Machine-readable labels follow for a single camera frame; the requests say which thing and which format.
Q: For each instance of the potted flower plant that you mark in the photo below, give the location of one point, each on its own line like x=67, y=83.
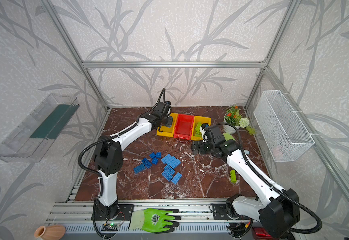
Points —
x=233, y=117

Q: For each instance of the dark blue lego brick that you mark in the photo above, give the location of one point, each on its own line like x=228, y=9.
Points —
x=146, y=163

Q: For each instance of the light blue lego plate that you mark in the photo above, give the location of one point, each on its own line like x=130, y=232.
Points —
x=173, y=162

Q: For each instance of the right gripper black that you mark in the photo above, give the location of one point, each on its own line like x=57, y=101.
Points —
x=198, y=147

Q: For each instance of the green spatula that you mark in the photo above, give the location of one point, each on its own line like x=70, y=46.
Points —
x=228, y=137

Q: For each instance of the light blue lego front right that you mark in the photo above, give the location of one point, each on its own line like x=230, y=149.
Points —
x=176, y=178

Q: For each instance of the blue lego brick left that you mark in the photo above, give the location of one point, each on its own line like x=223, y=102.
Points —
x=139, y=169

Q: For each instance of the white wire basket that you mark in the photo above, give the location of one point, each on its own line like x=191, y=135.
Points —
x=284, y=132

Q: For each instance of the red metallic bottle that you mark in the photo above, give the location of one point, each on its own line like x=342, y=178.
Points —
x=260, y=234

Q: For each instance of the yellow bin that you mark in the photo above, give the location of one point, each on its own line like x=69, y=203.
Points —
x=168, y=129
x=204, y=120

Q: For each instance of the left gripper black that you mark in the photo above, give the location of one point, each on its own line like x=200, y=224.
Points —
x=168, y=121

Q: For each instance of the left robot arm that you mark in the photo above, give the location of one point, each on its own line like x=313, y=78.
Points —
x=108, y=156

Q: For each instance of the red bin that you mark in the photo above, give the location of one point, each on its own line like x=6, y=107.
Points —
x=184, y=127

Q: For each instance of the right yellow bin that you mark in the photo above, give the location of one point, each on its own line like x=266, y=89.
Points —
x=204, y=120

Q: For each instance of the terracotta vase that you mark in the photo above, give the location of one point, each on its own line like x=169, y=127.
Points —
x=55, y=232

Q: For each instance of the green lego brick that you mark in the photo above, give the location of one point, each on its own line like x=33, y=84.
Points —
x=197, y=130
x=233, y=177

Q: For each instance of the green black work glove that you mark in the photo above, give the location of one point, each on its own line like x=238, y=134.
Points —
x=157, y=221

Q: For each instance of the light blue lego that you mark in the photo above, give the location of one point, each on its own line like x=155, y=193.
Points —
x=167, y=175
x=176, y=178

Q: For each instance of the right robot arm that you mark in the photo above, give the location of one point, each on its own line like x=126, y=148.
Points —
x=277, y=209

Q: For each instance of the left yellow bin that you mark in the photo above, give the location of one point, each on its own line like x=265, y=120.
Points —
x=168, y=129

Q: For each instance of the clear acrylic shelf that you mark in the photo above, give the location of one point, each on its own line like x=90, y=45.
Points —
x=30, y=141

